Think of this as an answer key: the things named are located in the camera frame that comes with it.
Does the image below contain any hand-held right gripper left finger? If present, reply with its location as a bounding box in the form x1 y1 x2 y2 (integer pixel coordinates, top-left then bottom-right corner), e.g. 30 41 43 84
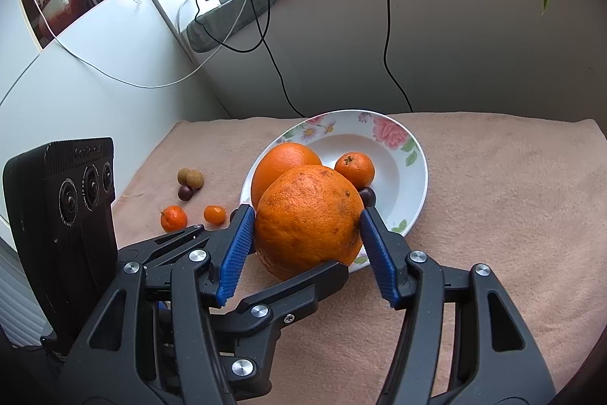
57 205 257 405

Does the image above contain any floral white plate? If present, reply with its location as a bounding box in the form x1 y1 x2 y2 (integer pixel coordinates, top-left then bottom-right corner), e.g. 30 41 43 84
239 109 429 274

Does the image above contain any peach fleece blanket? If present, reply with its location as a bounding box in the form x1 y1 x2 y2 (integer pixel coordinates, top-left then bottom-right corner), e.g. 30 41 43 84
114 111 607 405

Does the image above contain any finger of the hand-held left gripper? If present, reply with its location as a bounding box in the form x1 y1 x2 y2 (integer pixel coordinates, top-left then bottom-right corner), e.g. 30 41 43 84
201 260 350 401
118 224 233 277

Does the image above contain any red ceramic vase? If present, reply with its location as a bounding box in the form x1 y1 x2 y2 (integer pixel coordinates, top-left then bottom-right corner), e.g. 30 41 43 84
31 0 86 38

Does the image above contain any white charging cable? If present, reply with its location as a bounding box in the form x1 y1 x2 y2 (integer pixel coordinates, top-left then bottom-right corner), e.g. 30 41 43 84
16 0 265 89

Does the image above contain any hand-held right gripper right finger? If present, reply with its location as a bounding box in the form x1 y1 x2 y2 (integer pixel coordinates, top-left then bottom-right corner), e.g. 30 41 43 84
359 206 557 405

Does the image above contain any black ring light cable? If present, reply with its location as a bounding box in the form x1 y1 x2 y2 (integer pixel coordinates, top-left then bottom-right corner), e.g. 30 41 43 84
382 0 414 114

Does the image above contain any black adapter cable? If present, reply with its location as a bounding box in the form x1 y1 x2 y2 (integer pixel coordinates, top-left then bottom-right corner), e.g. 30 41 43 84
192 0 309 118

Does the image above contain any large rough-skinned orange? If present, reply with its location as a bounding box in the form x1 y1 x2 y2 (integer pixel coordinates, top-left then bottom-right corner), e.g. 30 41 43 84
255 164 365 282

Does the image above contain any small tangerine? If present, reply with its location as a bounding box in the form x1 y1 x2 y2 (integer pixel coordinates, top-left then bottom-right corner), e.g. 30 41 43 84
160 206 188 233
334 153 375 189

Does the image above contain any large smooth orange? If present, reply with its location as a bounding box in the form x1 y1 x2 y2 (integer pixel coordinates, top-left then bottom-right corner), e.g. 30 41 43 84
250 142 323 216

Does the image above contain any white ribbed panel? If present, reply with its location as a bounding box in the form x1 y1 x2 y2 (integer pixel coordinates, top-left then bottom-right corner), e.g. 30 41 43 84
0 239 48 346

